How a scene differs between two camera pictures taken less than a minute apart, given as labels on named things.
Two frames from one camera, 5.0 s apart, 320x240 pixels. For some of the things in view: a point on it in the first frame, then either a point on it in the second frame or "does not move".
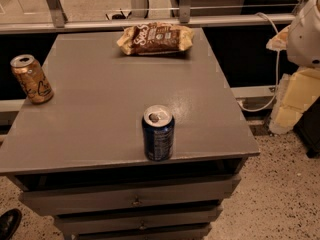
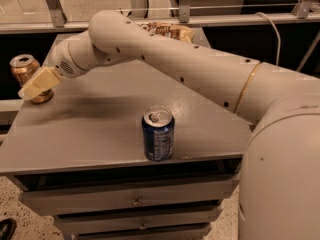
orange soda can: x=32 y=79 does not move
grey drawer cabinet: x=80 y=156 does not move
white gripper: x=305 y=37 -> x=63 y=61
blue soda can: x=158 y=130 does not move
